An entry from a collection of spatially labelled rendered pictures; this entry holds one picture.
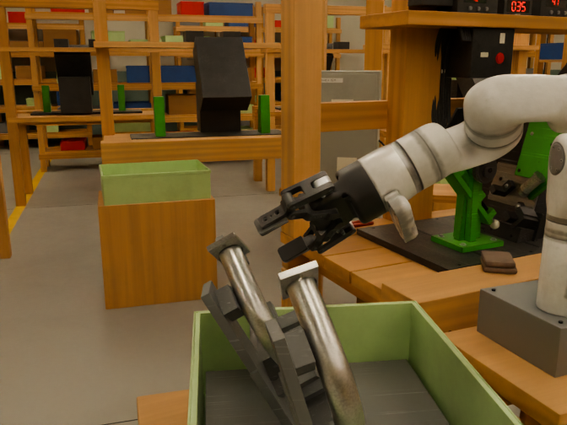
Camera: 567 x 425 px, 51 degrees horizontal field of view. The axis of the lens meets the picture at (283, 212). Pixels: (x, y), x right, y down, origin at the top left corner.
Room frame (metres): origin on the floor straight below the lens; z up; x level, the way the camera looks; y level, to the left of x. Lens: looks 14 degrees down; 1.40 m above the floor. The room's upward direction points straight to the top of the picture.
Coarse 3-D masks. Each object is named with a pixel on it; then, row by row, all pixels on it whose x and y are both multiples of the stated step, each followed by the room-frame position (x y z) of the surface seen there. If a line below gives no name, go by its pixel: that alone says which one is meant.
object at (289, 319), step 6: (270, 306) 0.87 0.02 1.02; (276, 312) 0.88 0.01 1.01; (294, 312) 0.86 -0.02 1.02; (276, 318) 0.86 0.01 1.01; (282, 318) 0.86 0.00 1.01; (288, 318) 0.86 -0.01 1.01; (294, 318) 0.85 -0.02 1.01; (282, 324) 0.85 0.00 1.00; (288, 324) 0.85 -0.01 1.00; (294, 324) 0.85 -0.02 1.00; (282, 330) 0.85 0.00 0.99; (288, 330) 0.86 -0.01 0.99
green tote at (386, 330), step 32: (352, 320) 1.03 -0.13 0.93; (384, 320) 1.03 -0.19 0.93; (416, 320) 1.01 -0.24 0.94; (192, 352) 0.84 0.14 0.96; (224, 352) 1.00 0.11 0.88; (352, 352) 1.03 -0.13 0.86; (384, 352) 1.03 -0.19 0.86; (416, 352) 1.00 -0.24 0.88; (448, 352) 0.86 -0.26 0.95; (192, 384) 0.75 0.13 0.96; (448, 384) 0.85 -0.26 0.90; (480, 384) 0.75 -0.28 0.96; (192, 416) 0.67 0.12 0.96; (448, 416) 0.85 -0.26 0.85; (480, 416) 0.74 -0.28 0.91; (512, 416) 0.67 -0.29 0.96
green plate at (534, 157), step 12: (528, 132) 1.76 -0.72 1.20; (540, 132) 1.73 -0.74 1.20; (552, 132) 1.69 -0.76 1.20; (528, 144) 1.75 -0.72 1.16; (540, 144) 1.71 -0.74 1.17; (528, 156) 1.73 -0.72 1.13; (540, 156) 1.70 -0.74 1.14; (516, 168) 1.76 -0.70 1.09; (528, 168) 1.72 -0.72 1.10; (540, 168) 1.68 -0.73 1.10
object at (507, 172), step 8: (504, 168) 1.83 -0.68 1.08; (512, 168) 1.79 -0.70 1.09; (496, 176) 1.84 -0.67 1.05; (504, 176) 1.81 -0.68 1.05; (512, 176) 1.79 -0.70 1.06; (520, 176) 1.75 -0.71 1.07; (496, 184) 1.82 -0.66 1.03; (520, 184) 1.74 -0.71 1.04; (512, 192) 1.76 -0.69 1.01; (496, 200) 1.81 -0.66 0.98; (504, 200) 1.77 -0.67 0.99; (512, 200) 1.75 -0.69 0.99; (520, 200) 1.73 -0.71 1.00; (528, 200) 1.70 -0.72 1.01; (536, 200) 1.68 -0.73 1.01
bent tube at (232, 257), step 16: (224, 240) 0.72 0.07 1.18; (240, 240) 0.74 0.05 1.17; (224, 256) 0.72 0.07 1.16; (240, 256) 0.72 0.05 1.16; (240, 272) 0.70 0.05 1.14; (240, 288) 0.68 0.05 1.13; (256, 288) 0.69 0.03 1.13; (240, 304) 0.68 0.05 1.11; (256, 304) 0.67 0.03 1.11; (256, 320) 0.66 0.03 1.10; (256, 336) 0.67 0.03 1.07; (272, 352) 0.66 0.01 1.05
